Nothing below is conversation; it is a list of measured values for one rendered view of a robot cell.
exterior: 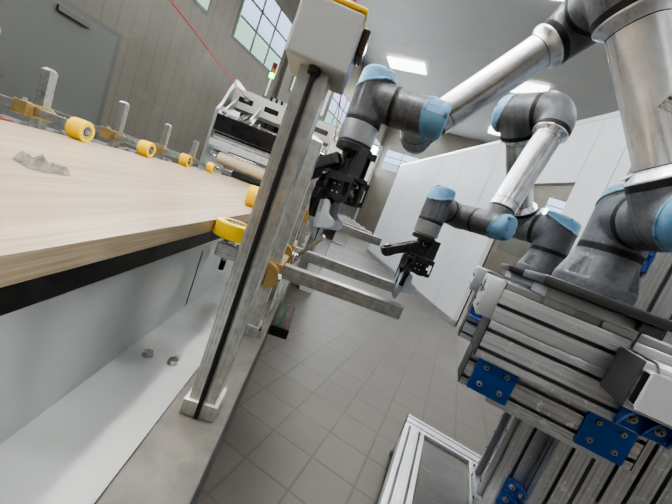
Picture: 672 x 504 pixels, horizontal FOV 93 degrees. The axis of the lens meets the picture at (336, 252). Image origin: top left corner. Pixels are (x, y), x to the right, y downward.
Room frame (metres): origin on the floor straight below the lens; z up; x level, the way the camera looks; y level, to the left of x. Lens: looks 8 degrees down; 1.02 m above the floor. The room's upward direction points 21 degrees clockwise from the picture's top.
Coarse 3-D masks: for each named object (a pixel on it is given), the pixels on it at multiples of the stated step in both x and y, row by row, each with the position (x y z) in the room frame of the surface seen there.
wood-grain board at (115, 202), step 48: (0, 144) 0.59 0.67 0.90; (48, 144) 0.82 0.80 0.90; (96, 144) 1.32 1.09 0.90; (0, 192) 0.34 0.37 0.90; (48, 192) 0.41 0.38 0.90; (96, 192) 0.51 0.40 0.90; (144, 192) 0.66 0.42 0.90; (192, 192) 0.96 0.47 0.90; (240, 192) 1.69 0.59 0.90; (0, 240) 0.24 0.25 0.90; (48, 240) 0.27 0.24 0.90; (96, 240) 0.31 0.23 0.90; (144, 240) 0.41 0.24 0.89
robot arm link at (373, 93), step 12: (372, 72) 0.65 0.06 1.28; (384, 72) 0.64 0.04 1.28; (360, 84) 0.66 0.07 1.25; (372, 84) 0.64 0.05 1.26; (384, 84) 0.65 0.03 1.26; (396, 84) 0.67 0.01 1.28; (360, 96) 0.65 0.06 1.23; (372, 96) 0.64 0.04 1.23; (384, 96) 0.64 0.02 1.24; (348, 108) 0.67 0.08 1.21; (360, 108) 0.65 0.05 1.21; (372, 108) 0.64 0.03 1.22; (384, 108) 0.64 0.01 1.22; (372, 120) 0.65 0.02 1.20; (384, 120) 0.66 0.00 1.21
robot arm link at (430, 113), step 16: (400, 96) 0.63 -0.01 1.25; (416, 96) 0.63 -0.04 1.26; (432, 96) 0.63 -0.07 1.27; (400, 112) 0.64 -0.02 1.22; (416, 112) 0.63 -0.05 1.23; (432, 112) 0.62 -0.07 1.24; (448, 112) 0.63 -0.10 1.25; (400, 128) 0.66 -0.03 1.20; (416, 128) 0.64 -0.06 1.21; (432, 128) 0.63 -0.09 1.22
